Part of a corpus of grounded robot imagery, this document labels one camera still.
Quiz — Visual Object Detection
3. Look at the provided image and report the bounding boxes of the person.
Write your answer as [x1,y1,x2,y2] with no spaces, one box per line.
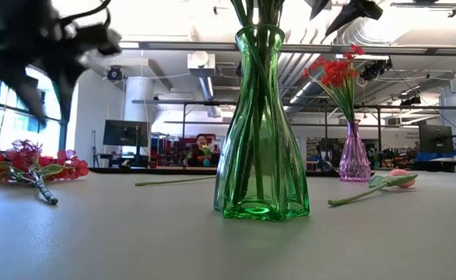
[191,133,216,168]

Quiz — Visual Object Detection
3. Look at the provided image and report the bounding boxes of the silver spiral air duct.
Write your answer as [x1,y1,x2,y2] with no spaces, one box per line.
[278,0,398,125]

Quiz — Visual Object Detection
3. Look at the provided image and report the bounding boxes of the black ceiling camera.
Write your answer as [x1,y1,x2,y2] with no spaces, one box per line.
[107,65,123,82]

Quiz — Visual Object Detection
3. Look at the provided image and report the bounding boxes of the long overhead light bar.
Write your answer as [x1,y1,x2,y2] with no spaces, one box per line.
[118,38,456,56]

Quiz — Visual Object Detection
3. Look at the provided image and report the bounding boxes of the white round column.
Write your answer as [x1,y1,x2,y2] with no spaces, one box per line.
[124,75,151,122]

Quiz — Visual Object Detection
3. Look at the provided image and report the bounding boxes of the large bright window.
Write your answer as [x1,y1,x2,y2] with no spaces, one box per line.
[0,68,72,156]

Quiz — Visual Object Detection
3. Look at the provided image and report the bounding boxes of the white ceiling pipe bundle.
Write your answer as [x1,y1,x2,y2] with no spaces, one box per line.
[284,15,340,104]

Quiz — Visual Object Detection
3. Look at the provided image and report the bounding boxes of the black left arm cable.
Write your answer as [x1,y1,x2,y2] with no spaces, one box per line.
[56,0,114,28]

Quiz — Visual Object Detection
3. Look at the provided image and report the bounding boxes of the black ceiling spotlight cluster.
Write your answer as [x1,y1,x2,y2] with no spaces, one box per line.
[359,58,394,82]

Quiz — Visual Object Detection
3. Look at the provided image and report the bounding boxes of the green glass vase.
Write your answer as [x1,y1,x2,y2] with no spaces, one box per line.
[213,23,310,222]

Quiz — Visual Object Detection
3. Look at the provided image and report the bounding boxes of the dark computer monitor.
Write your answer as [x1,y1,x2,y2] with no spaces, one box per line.
[418,124,454,155]
[102,119,150,147]

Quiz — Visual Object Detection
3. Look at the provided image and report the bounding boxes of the red tool cabinet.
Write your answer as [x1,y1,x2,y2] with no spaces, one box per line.
[149,134,221,168]

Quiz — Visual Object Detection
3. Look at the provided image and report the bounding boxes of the thin black tripod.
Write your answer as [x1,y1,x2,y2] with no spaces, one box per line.
[90,130,100,168]

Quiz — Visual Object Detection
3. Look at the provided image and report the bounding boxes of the black ceiling track light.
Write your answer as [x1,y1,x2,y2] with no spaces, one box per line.
[390,0,456,19]

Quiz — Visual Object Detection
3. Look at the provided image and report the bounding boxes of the blue storage bins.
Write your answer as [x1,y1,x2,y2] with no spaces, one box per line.
[417,149,456,161]

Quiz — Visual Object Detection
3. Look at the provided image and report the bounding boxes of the white blossom flower bunch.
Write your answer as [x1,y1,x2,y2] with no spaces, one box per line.
[227,0,291,211]

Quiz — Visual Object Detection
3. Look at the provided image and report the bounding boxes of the red blossom spray grey stem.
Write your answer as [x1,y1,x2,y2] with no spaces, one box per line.
[0,138,90,206]

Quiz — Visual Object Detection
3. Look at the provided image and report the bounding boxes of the black neighbouring station frame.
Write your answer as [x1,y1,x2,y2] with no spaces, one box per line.
[132,99,456,174]

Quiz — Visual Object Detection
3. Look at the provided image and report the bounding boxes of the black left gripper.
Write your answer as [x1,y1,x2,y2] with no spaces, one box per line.
[0,23,122,125]

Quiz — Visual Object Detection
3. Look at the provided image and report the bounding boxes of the red blossom flower bunch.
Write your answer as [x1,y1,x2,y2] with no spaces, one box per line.
[300,43,367,125]

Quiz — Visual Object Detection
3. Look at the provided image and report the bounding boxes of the white ceiling unit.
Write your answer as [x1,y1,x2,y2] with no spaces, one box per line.
[187,50,216,78]

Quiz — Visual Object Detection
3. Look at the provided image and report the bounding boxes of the purple glass vase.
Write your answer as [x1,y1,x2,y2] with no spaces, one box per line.
[337,118,372,183]

